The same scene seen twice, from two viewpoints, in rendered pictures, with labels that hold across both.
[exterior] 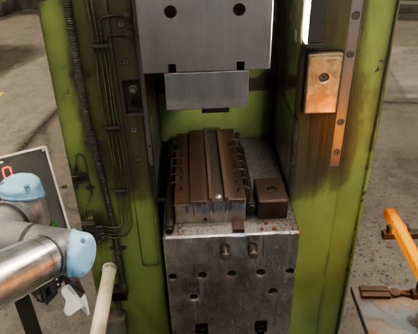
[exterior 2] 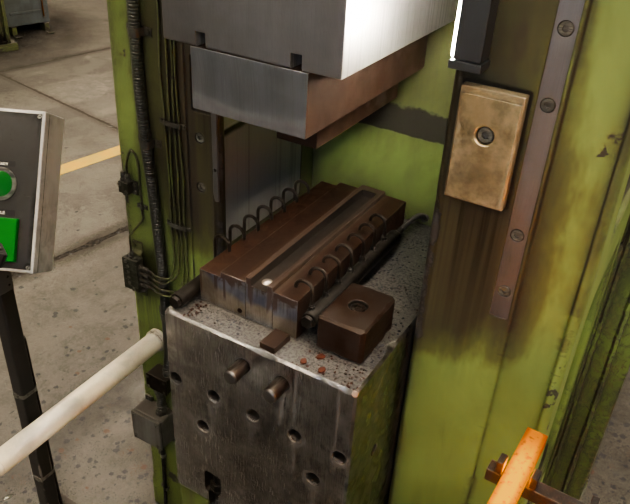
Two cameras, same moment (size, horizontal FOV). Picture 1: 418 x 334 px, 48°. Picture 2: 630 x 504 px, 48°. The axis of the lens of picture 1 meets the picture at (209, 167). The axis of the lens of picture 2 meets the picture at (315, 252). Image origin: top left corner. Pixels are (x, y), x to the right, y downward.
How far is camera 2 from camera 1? 65 cm
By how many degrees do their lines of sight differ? 26
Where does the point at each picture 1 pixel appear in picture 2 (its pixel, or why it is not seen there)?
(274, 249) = (315, 405)
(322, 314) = not seen: outside the picture
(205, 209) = (240, 293)
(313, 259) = (445, 473)
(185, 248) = (191, 339)
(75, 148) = (128, 141)
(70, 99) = (126, 65)
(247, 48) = (307, 31)
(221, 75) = (268, 71)
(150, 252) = not seen: hidden behind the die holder
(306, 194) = (442, 348)
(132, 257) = not seen: hidden behind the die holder
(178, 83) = (207, 66)
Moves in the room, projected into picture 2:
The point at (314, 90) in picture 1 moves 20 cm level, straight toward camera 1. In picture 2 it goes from (464, 155) to (369, 196)
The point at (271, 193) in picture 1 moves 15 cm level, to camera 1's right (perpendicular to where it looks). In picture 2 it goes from (350, 312) to (435, 347)
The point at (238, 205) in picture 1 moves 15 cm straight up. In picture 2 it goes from (286, 309) to (289, 229)
